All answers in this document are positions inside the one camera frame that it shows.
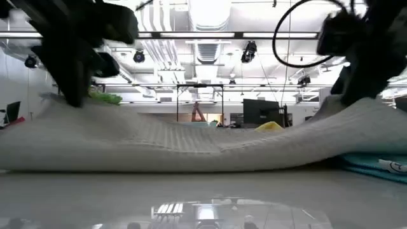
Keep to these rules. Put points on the yellow microfiber towel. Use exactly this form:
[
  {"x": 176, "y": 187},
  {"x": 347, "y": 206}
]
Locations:
[{"x": 269, "y": 127}]

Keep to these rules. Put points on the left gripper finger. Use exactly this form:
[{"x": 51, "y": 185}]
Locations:
[
  {"x": 81, "y": 79},
  {"x": 60, "y": 73}
]

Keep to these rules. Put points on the black ceiling-hung camera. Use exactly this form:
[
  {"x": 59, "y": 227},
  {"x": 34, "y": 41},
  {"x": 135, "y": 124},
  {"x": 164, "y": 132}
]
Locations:
[
  {"x": 30, "y": 61},
  {"x": 139, "y": 56},
  {"x": 304, "y": 80},
  {"x": 249, "y": 51}
]

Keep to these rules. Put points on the grey microfiber towel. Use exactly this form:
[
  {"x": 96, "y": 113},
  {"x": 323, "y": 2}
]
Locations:
[{"x": 190, "y": 149}]

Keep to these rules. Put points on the plant in triangle-patterned pot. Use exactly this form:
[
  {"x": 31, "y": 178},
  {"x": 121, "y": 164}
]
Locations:
[{"x": 106, "y": 98}]

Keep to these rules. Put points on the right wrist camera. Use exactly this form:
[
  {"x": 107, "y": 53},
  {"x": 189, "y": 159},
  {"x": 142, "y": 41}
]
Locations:
[{"x": 337, "y": 35}]

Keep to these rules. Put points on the teal towel with white label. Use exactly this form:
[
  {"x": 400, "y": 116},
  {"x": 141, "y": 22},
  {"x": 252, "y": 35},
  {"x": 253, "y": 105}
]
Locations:
[{"x": 362, "y": 162}]

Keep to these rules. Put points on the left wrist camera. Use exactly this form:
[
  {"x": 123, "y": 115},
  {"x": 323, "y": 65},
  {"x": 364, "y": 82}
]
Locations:
[{"x": 121, "y": 25}]

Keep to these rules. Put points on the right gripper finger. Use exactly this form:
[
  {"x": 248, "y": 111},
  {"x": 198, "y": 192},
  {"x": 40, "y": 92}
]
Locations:
[
  {"x": 375, "y": 86},
  {"x": 354, "y": 87}
]

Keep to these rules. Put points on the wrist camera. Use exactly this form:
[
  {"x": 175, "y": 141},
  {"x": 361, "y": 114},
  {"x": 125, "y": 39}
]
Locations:
[
  {"x": 337, "y": 35},
  {"x": 121, "y": 25}
]

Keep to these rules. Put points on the black computer monitor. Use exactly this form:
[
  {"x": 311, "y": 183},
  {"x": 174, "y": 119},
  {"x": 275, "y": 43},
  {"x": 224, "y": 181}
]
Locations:
[{"x": 260, "y": 111}]

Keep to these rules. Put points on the small black monitor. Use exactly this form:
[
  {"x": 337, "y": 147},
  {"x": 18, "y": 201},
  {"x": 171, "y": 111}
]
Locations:
[{"x": 13, "y": 111}]

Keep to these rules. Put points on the black overhead beam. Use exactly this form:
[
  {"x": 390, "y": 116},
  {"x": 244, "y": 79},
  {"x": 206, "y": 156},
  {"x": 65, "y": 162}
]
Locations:
[{"x": 238, "y": 35}]

